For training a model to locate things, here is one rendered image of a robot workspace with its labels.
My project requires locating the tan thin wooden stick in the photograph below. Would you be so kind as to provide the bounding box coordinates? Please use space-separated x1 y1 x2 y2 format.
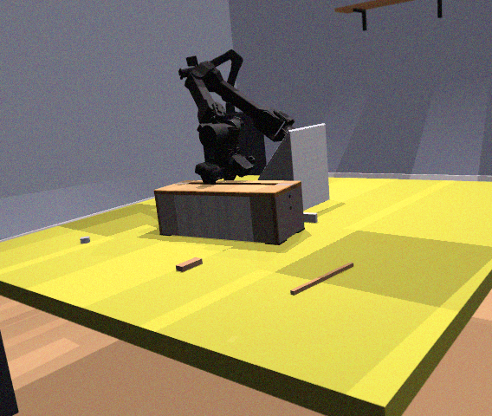
290 262 353 296

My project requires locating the small tan rectangular block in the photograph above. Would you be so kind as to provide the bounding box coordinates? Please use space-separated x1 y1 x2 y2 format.
176 257 203 272

